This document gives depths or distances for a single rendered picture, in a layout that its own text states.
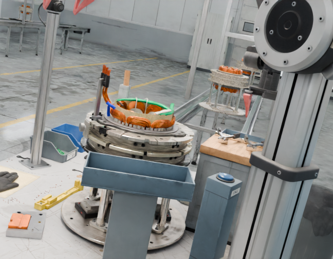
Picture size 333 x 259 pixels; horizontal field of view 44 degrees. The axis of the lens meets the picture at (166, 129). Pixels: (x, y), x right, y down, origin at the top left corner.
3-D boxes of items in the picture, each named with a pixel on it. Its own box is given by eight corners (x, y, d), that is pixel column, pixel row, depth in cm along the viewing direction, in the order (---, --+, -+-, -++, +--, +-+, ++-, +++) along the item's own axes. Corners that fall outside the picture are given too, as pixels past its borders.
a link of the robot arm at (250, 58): (271, 33, 119) (290, 32, 124) (241, 29, 127) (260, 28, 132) (266, 74, 123) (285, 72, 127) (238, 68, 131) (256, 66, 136)
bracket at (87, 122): (88, 135, 119) (91, 117, 117) (92, 139, 116) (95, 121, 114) (82, 134, 118) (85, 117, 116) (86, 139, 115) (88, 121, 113)
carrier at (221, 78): (207, 101, 372) (215, 68, 365) (250, 112, 357) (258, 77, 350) (191, 105, 337) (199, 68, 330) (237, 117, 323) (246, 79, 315)
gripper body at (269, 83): (250, 90, 132) (256, 67, 131) (282, 97, 129) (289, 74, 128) (247, 92, 126) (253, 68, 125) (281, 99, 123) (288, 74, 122)
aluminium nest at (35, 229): (14, 215, 121) (14, 207, 120) (45, 218, 122) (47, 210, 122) (5, 236, 109) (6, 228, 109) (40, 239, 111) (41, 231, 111)
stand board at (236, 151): (214, 139, 144) (216, 132, 144) (269, 154, 139) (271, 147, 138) (199, 151, 126) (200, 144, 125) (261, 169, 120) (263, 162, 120)
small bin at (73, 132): (94, 146, 195) (96, 131, 193) (81, 153, 181) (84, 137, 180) (62, 137, 198) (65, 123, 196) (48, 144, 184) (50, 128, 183)
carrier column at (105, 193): (98, 224, 121) (109, 156, 116) (106, 226, 120) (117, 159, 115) (94, 227, 118) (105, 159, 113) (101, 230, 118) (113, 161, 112)
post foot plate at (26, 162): (51, 166, 161) (52, 164, 161) (31, 170, 154) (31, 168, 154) (38, 159, 166) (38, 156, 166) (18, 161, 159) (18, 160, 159)
